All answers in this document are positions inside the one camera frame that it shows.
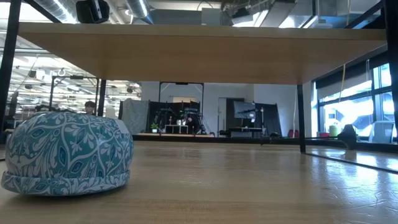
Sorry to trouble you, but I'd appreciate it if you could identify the wall monitor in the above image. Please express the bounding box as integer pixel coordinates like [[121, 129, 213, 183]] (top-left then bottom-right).
[[233, 101, 256, 119]]

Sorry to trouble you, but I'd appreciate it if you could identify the person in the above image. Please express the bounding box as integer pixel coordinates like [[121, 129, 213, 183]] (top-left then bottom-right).
[[84, 100, 97, 115]]

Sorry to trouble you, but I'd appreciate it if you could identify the black curtain partition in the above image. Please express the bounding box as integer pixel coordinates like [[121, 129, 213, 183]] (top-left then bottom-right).
[[146, 100, 202, 134]]

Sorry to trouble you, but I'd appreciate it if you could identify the wooden riser shelf black frame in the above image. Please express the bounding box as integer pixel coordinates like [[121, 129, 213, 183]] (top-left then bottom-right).
[[0, 0, 398, 174]]

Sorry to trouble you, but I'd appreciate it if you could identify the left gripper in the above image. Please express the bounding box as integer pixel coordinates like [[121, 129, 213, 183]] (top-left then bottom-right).
[[75, 0, 111, 24]]

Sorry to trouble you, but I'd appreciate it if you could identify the black metal rig frame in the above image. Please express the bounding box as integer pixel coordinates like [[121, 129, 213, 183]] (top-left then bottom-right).
[[49, 75, 101, 112]]

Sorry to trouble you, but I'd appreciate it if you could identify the grey fabric panel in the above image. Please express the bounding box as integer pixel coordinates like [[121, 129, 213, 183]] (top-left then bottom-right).
[[119, 98, 150, 135]]

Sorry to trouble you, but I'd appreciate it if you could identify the teal patterned candle tin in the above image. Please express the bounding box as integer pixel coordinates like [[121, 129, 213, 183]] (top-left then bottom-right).
[[1, 111, 135, 197]]

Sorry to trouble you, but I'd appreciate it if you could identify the black low desk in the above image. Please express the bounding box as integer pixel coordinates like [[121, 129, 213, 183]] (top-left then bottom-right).
[[219, 126, 264, 138]]

